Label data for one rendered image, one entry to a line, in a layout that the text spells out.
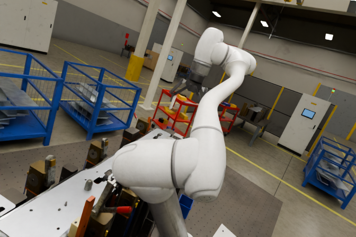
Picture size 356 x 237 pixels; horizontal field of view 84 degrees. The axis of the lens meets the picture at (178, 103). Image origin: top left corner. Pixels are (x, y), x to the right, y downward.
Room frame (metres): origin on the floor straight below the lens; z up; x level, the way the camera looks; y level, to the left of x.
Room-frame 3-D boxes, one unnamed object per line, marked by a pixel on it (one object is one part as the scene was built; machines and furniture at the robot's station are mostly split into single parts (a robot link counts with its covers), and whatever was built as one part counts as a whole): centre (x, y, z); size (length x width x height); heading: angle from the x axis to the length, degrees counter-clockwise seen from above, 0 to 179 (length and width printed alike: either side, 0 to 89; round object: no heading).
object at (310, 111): (6.80, -4.24, 1.22); 0.80 x 0.54 x 2.45; 57
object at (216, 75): (7.41, -1.19, 1.00); 3.44 x 0.14 x 2.00; 147
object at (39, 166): (0.77, 0.48, 0.87); 0.12 x 0.07 x 0.35; 77
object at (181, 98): (4.11, -0.01, 0.49); 0.81 x 0.46 x 0.98; 41
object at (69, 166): (0.90, 0.42, 0.84); 0.10 x 0.05 x 0.29; 77
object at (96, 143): (1.10, 0.38, 0.87); 0.12 x 0.07 x 0.35; 77
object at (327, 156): (5.60, -4.66, 0.47); 1.20 x 0.80 x 0.95; 146
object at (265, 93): (7.90, -3.57, 1.00); 3.64 x 0.14 x 2.00; 57
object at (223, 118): (5.49, -1.26, 0.49); 0.81 x 0.46 x 0.97; 135
